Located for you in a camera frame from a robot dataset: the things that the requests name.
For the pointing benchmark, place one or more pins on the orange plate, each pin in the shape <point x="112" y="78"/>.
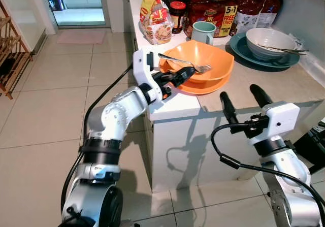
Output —
<point x="203" y="89"/>

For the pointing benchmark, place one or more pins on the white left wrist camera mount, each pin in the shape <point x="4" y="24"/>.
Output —
<point x="139" y="67"/>

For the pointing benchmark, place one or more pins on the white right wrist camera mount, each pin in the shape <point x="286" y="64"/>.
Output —
<point x="282" y="115"/>

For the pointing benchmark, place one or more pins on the black chair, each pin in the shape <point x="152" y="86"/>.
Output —
<point x="312" y="146"/>

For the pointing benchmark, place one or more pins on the red-lidded glass jar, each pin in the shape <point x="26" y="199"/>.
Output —
<point x="177" y="20"/>

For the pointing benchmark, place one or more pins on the wooden rack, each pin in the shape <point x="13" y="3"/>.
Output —
<point x="12" y="54"/>

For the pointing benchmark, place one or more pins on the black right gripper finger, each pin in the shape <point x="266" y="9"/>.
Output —
<point x="228" y="107"/>
<point x="260" y="95"/>

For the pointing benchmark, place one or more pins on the mint green mug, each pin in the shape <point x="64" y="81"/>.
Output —
<point x="205" y="34"/>

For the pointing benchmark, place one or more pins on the red instant drink multipack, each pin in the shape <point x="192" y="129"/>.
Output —
<point x="213" y="13"/>

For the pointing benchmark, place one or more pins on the silver fork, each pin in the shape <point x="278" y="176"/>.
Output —
<point x="195" y="64"/>

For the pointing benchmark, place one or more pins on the glass door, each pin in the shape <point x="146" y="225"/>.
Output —
<point x="81" y="3"/>

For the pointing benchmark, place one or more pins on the pink door mat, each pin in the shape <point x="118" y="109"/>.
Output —
<point x="81" y="36"/>

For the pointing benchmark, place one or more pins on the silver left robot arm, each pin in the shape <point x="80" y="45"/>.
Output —
<point x="114" y="118"/>

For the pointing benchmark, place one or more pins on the grey bowl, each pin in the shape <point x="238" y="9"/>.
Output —
<point x="269" y="38"/>

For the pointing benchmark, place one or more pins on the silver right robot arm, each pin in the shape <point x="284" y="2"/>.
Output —
<point x="284" y="166"/>

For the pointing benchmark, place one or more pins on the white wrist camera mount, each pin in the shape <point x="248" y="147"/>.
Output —
<point x="139" y="67"/>
<point x="282" y="115"/>

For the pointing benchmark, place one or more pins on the silver cutlery piece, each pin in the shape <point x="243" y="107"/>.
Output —
<point x="284" y="49"/>

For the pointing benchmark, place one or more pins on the yellow noodle packet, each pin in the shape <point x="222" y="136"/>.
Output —
<point x="155" y="19"/>

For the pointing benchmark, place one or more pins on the white printed card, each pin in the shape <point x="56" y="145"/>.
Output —
<point x="298" y="41"/>

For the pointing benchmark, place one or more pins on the dark red snack bag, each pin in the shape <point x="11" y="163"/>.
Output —
<point x="273" y="8"/>
<point x="250" y="8"/>

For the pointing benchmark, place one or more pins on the white kitchen counter cabinet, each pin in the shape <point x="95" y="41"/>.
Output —
<point x="193" y="146"/>

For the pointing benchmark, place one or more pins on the orange bowl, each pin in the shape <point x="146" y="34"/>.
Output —
<point x="216" y="64"/>

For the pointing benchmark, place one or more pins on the teal plate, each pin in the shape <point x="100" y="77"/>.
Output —
<point x="244" y="52"/>

